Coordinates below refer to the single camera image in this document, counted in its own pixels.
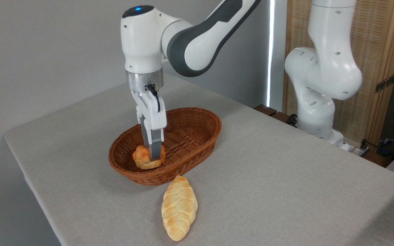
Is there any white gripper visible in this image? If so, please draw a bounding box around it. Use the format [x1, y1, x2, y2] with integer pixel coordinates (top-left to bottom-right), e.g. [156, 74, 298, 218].
[130, 90, 168, 161]

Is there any grey tablecloth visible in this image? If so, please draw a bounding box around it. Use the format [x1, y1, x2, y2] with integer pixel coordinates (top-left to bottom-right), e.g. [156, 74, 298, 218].
[4, 73, 394, 246]

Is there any wooden rattan folding screen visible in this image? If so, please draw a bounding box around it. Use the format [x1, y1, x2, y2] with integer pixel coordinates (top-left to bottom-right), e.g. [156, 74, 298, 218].
[282, 0, 394, 148]

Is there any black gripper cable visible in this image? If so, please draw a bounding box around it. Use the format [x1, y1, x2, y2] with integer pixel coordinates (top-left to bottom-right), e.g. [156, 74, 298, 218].
[147, 84, 161, 113]

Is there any long braided bread loaf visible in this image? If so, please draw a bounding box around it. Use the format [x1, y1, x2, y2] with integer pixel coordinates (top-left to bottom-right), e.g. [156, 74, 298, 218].
[161, 175, 198, 242]

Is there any dark brown wooden block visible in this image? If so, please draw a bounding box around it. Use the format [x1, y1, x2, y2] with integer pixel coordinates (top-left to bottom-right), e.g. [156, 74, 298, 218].
[272, 111, 297, 125]
[253, 104, 278, 117]

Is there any round orange bread roll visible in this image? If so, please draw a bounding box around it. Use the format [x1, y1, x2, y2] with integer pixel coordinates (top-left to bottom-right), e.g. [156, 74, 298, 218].
[132, 144, 166, 170]

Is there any white power strip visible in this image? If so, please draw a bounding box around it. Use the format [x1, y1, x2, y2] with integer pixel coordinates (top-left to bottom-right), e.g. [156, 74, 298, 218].
[341, 142, 370, 158]

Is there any brown wicker basket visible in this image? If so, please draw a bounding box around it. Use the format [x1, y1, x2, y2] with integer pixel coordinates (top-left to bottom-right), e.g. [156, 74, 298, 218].
[108, 107, 222, 186]

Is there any metal screen hinge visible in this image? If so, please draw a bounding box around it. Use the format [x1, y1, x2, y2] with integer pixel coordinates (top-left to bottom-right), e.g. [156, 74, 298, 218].
[375, 73, 394, 94]

